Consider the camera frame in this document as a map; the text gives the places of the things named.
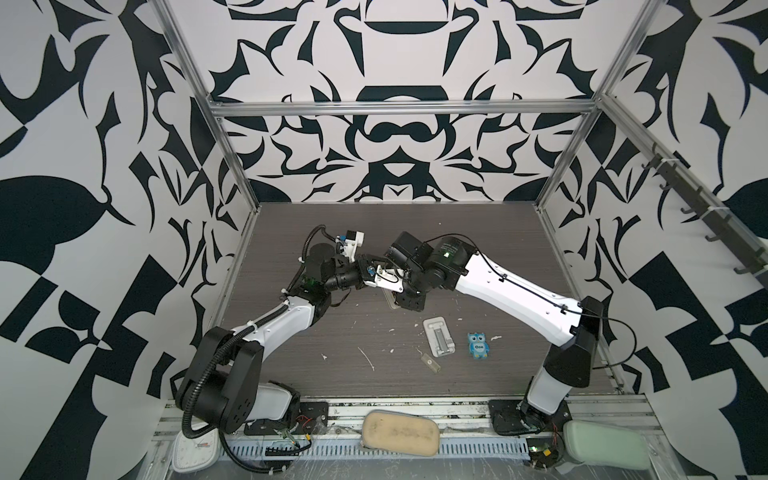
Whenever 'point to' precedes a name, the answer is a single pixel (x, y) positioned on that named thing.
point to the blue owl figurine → (477, 345)
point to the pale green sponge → (606, 445)
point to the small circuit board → (542, 457)
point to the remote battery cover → (432, 364)
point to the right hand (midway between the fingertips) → (399, 289)
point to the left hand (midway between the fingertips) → (398, 260)
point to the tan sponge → (400, 432)
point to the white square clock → (196, 454)
